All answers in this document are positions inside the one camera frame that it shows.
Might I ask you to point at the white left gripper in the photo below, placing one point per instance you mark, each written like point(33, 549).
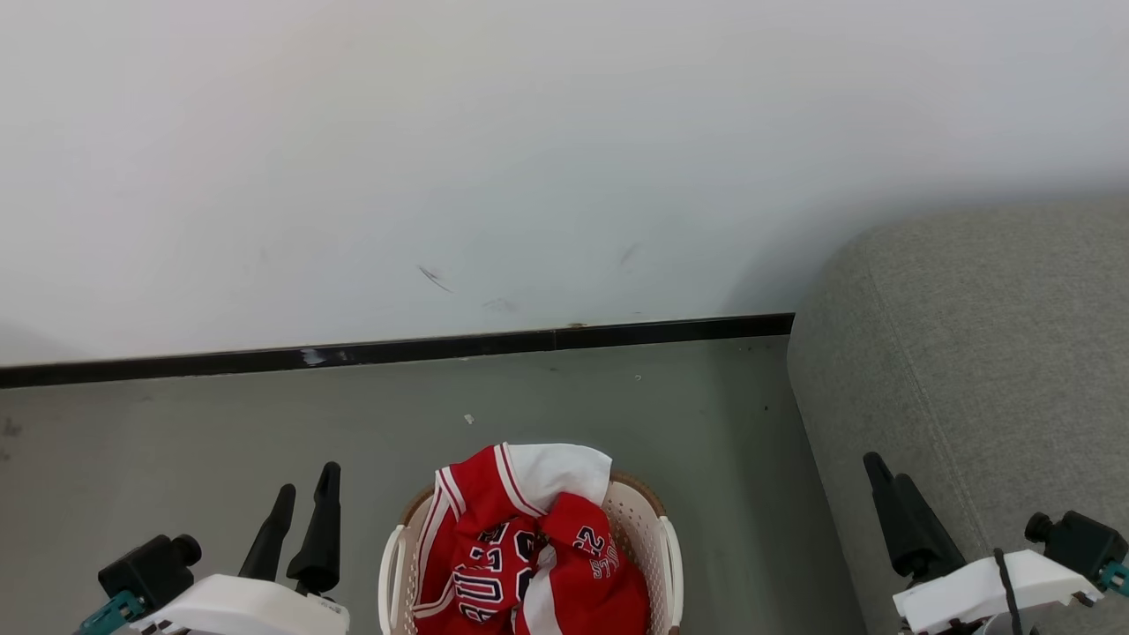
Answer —
point(247, 610)

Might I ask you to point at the grey fabric sofa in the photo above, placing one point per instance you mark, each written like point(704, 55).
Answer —
point(988, 353)

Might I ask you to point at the cream perforated laundry basket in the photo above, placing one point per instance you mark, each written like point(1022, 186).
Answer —
point(639, 529)

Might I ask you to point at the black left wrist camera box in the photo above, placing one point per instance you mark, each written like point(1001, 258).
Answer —
point(145, 571)

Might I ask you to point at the black wall skirting strip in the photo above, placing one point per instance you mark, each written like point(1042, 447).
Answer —
point(397, 350)

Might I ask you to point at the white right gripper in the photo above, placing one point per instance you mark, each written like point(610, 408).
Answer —
point(975, 586)

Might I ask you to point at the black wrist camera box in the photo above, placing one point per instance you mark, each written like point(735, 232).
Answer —
point(1080, 540)
point(145, 571)

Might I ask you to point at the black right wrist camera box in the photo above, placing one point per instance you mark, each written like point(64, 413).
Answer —
point(1080, 540)

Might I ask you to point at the red and white basketball jersey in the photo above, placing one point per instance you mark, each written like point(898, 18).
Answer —
point(529, 547)

